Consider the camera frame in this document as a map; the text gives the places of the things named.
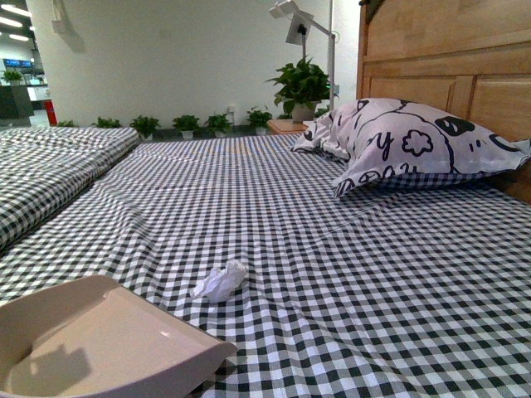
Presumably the wooden bed headboard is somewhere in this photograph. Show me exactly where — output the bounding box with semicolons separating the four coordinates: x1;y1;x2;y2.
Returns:
355;0;531;206

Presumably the white floor lamp stand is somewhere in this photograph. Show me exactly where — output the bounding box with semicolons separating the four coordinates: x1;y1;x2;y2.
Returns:
268;0;337;112

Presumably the large potted green plant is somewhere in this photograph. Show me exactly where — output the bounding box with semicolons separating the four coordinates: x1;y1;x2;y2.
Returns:
268;57;330;123

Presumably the black white checkered bedsheet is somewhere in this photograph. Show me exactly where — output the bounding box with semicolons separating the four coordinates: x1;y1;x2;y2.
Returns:
1;136;530;397

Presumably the far wooden bedside table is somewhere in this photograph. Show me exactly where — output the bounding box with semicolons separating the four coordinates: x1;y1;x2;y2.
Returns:
267;119;307;135

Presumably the cartoon print white pillow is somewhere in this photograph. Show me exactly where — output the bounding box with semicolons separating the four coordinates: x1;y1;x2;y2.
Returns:
292;98;530;197

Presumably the beige plastic dustpan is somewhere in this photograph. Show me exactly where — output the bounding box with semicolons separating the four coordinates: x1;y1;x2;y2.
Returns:
1;275;236;397

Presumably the crumpled white paper tissue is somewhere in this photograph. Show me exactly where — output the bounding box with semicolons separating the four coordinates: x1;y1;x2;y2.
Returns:
190;260;247;303

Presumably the small potted plant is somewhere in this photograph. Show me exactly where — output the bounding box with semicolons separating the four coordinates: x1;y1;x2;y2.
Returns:
173;114;199;140
92;117;121;129
205;114;233;138
247;106;272;135
129;115;160;141

